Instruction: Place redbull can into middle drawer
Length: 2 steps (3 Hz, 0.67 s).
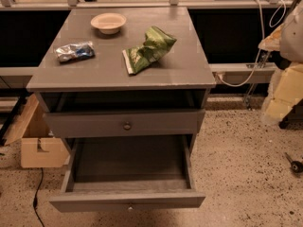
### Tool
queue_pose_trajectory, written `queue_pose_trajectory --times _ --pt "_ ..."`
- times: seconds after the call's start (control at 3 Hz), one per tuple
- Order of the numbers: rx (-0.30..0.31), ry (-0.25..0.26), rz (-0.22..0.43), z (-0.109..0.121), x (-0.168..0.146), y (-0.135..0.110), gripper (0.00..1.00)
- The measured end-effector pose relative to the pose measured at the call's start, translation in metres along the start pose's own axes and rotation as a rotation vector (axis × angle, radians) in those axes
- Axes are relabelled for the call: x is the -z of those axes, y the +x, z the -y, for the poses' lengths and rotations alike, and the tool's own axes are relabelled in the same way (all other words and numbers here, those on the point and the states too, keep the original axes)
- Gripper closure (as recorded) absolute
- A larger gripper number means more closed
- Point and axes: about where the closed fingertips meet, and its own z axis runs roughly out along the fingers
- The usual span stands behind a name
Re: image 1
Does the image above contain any grey wooden cabinet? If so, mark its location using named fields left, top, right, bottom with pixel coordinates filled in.
left=26, top=6, right=217, bottom=149

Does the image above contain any white hanging cable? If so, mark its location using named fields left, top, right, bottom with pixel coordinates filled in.
left=216, top=0, right=288, bottom=88

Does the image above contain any beige paper bowl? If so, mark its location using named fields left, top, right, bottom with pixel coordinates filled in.
left=91, top=13, right=127, bottom=35

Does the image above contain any grey metal rail frame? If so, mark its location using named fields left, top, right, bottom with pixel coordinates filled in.
left=0, top=0, right=303, bottom=87

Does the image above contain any black floor cable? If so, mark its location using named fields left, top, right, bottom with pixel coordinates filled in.
left=32, top=167, right=45, bottom=227

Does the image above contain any green chip bag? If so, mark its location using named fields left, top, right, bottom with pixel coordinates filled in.
left=122, top=26, right=177, bottom=75

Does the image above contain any closed grey upper drawer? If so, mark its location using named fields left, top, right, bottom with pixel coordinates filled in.
left=44, top=110, right=205, bottom=138

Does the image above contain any open grey lower drawer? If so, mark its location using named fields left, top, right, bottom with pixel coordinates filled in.
left=50, top=135, right=205, bottom=212

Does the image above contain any black caster wheel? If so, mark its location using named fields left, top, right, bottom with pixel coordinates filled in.
left=285, top=153, right=303, bottom=173

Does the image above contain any cardboard box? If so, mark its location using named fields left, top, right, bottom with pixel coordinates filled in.
left=5, top=95, right=70, bottom=168

